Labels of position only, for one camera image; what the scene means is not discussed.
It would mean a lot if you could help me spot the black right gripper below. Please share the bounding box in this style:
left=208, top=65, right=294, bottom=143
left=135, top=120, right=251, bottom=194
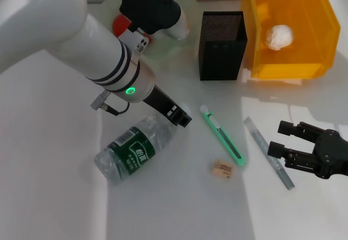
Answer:
left=267, top=120, right=348, bottom=181

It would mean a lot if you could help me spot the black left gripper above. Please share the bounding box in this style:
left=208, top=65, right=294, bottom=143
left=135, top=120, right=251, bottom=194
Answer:
left=142, top=86, right=192, bottom=127

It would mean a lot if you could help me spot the green utility knife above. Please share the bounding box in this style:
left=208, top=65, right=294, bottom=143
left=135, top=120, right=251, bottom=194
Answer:
left=200, top=104, right=247, bottom=167

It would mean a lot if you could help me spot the clear bottle with green label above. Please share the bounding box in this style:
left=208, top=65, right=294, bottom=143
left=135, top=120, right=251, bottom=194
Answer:
left=94, top=102, right=192, bottom=186

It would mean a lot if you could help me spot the small beige eraser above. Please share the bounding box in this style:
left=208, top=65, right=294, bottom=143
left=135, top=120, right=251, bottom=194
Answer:
left=212, top=159, right=234, bottom=176

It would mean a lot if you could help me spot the white paper ball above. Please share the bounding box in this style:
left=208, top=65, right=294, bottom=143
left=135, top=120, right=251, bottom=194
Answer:
left=265, top=24, right=294, bottom=51

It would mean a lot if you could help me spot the red-orange fruit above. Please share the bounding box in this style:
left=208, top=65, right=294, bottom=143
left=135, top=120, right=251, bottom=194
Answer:
left=113, top=15, right=153, bottom=44

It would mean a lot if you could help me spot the green glass fruit plate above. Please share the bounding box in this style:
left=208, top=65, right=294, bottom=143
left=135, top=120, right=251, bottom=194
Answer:
left=102, top=0, right=199, bottom=61

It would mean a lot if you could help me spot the black mesh pen holder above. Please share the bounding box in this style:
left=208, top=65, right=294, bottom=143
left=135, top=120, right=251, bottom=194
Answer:
left=198, top=11, right=248, bottom=82

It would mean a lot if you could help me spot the grey metal file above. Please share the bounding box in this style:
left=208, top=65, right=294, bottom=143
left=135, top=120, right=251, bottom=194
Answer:
left=244, top=116, right=296, bottom=191

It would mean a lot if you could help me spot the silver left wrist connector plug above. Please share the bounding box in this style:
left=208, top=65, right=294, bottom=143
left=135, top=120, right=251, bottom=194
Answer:
left=91, top=91, right=110, bottom=110

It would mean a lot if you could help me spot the yellow plastic bin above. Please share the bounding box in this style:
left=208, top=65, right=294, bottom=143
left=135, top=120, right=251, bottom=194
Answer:
left=240, top=0, right=341, bottom=79

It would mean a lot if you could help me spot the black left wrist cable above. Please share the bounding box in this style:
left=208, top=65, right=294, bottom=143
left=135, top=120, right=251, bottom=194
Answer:
left=100, top=102, right=130, bottom=115

